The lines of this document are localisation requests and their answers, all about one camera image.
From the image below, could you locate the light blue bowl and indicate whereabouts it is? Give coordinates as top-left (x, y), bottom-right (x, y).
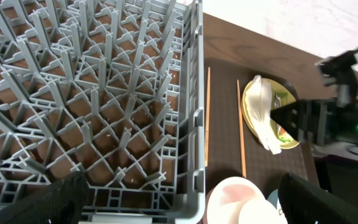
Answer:
top-left (267, 189), bottom-right (285, 218)

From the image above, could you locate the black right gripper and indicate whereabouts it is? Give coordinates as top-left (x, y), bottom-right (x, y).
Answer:
top-left (270, 100), bottom-right (358, 146)

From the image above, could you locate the grey plastic dish rack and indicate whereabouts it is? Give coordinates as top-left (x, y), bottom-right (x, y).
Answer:
top-left (0, 0), bottom-right (206, 223)

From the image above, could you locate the white napkin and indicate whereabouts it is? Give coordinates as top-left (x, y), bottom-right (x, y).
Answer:
top-left (245, 75), bottom-right (282, 154)

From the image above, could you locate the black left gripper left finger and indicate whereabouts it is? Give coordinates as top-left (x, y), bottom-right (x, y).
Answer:
top-left (0, 171), bottom-right (89, 224)

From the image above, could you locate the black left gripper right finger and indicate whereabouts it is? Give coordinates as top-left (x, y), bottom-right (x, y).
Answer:
top-left (278, 172), bottom-right (358, 224)

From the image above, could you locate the white pink bowl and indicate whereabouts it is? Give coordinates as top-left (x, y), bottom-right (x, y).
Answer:
top-left (202, 177), bottom-right (265, 223)

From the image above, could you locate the green snack wrapper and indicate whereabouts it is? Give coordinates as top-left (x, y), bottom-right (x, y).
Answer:
top-left (274, 91), bottom-right (293, 143)

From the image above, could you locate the dark brown serving tray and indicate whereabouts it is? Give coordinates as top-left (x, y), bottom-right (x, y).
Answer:
top-left (204, 58), bottom-right (318, 195)

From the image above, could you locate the yellow round plate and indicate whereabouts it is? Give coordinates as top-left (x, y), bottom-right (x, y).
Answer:
top-left (241, 75), bottom-right (299, 154)

